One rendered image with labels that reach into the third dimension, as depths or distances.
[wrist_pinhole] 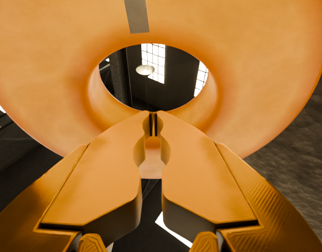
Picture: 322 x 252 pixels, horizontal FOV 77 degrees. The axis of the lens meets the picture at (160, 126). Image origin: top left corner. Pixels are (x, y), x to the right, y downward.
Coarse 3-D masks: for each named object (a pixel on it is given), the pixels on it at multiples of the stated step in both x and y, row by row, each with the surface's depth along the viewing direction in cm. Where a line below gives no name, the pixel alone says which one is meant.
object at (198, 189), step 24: (168, 120) 11; (168, 144) 9; (192, 144) 9; (168, 168) 8; (192, 168) 8; (216, 168) 8; (168, 192) 7; (192, 192) 7; (216, 192) 7; (240, 192) 7; (168, 216) 7; (192, 216) 6; (216, 216) 6; (240, 216) 6; (192, 240) 7
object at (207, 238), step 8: (200, 232) 5; (208, 232) 5; (80, 240) 5; (88, 240) 5; (96, 240) 5; (200, 240) 5; (208, 240) 5; (216, 240) 5; (80, 248) 5; (88, 248) 5; (96, 248) 5; (104, 248) 5; (192, 248) 5; (200, 248) 5; (208, 248) 5; (216, 248) 5
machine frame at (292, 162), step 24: (312, 96) 35; (312, 120) 38; (288, 144) 44; (312, 144) 41; (264, 168) 52; (288, 168) 48; (312, 168) 44; (288, 192) 52; (312, 192) 48; (312, 216) 53
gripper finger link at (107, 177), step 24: (144, 120) 11; (96, 144) 9; (120, 144) 9; (144, 144) 10; (96, 168) 8; (120, 168) 8; (72, 192) 7; (96, 192) 7; (120, 192) 7; (48, 216) 6; (72, 216) 6; (96, 216) 6; (120, 216) 6
